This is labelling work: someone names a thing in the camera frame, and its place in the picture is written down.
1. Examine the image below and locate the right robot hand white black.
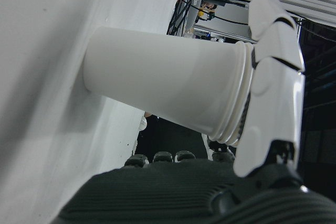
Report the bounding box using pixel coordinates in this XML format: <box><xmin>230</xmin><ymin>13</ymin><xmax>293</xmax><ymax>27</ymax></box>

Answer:
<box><xmin>51</xmin><ymin>0</ymin><xmax>336</xmax><ymax>224</ymax></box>

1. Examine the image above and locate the white paper cup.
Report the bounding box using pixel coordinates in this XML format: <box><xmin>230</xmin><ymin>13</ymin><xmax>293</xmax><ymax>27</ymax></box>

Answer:
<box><xmin>82</xmin><ymin>26</ymin><xmax>256</xmax><ymax>147</ymax></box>

